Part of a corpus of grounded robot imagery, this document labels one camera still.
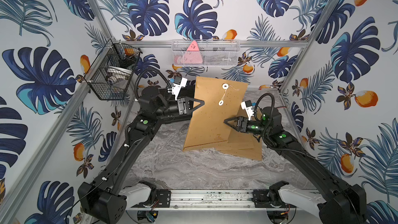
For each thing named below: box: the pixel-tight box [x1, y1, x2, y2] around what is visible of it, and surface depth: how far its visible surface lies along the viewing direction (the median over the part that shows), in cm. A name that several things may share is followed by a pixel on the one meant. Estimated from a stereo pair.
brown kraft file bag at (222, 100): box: [182, 76, 249, 152], surface depth 62 cm
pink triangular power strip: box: [183, 40, 203, 64], surface depth 92 cm
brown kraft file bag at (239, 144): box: [205, 128, 263, 157], surface depth 92 cm
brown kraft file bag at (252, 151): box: [220, 135, 263, 161], surface depth 92 cm
